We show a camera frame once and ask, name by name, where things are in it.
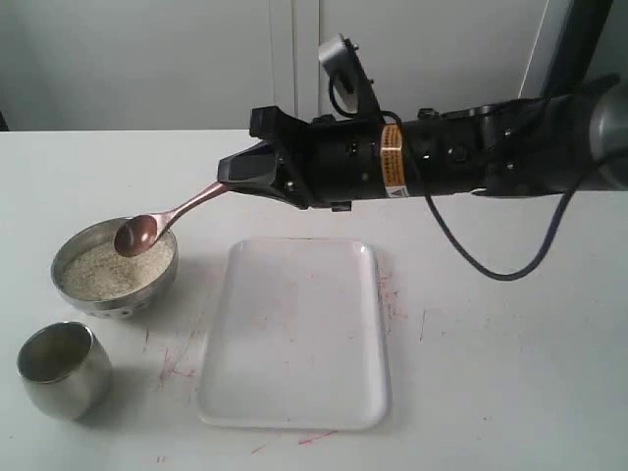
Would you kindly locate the brown wooden spoon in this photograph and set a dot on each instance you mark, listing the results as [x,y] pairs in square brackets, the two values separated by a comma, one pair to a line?
[140,233]

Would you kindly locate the small steel cup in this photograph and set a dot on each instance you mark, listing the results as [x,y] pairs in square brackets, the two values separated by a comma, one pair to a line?
[65,370]

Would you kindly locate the dark vertical post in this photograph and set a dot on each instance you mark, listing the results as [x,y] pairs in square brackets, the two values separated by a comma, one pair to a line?
[576,45]

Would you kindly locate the white rectangular tray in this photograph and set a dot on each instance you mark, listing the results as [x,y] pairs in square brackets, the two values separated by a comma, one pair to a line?
[297,339]

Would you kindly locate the white cabinet doors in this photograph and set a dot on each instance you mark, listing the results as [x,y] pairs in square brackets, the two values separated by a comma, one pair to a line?
[178,65]

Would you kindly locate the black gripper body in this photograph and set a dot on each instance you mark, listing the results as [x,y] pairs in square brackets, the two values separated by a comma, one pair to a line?
[333,163]

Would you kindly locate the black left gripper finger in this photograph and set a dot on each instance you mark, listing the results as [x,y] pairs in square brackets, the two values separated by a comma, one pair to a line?
[256,164]

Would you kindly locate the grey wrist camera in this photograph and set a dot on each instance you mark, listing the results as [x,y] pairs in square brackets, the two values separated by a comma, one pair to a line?
[350,91]

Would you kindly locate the steel bowl of rice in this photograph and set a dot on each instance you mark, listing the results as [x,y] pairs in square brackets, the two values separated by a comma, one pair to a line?
[91,276]

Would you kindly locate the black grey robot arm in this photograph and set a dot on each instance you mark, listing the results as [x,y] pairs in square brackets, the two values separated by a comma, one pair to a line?
[517,148]

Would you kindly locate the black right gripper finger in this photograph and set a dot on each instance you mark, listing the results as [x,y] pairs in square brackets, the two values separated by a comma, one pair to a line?
[270,191]

